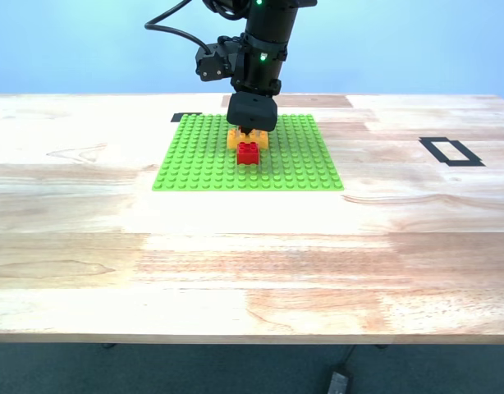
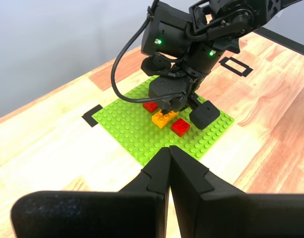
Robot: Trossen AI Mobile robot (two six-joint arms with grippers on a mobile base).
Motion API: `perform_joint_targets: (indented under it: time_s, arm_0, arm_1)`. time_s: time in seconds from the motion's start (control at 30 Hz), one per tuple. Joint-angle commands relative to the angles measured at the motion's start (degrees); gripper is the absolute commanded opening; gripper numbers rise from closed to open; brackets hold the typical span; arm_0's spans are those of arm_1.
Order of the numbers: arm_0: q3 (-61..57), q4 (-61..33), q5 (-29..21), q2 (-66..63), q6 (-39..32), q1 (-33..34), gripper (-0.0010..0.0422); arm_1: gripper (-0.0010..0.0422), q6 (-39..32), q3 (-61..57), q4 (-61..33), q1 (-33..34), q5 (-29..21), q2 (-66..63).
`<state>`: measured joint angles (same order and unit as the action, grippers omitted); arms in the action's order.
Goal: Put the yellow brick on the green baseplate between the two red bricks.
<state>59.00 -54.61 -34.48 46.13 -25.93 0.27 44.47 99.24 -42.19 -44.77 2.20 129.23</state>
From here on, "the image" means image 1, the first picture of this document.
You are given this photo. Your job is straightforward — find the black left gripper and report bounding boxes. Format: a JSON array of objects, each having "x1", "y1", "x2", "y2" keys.
[{"x1": 226, "y1": 93, "x2": 278, "y2": 139}]

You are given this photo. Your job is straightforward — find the yellow rectangular brick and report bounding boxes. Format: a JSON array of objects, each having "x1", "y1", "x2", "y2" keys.
[{"x1": 227, "y1": 127, "x2": 270, "y2": 151}]

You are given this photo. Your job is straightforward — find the red square brick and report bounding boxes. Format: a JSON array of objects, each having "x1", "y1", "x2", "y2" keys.
[{"x1": 236, "y1": 140, "x2": 261, "y2": 167}]

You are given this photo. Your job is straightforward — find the green studded baseplate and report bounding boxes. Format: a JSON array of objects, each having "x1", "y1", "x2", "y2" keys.
[{"x1": 151, "y1": 113, "x2": 346, "y2": 193}]

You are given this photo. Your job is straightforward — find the black tape rectangle outline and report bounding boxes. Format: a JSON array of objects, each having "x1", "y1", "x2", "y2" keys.
[{"x1": 418, "y1": 136, "x2": 486, "y2": 167}]

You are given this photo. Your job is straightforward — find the grey power adapter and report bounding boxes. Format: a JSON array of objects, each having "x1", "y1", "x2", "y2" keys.
[{"x1": 328, "y1": 371, "x2": 351, "y2": 394}]

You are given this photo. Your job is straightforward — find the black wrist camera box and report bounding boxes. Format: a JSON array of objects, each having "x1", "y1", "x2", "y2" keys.
[{"x1": 194, "y1": 35, "x2": 241, "y2": 83}]

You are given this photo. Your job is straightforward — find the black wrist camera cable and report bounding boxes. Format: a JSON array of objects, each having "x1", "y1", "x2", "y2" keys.
[{"x1": 144, "y1": 0, "x2": 210, "y2": 53}]

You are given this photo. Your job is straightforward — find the black floor cable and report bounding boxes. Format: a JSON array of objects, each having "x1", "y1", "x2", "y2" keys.
[{"x1": 336, "y1": 345, "x2": 358, "y2": 374}]

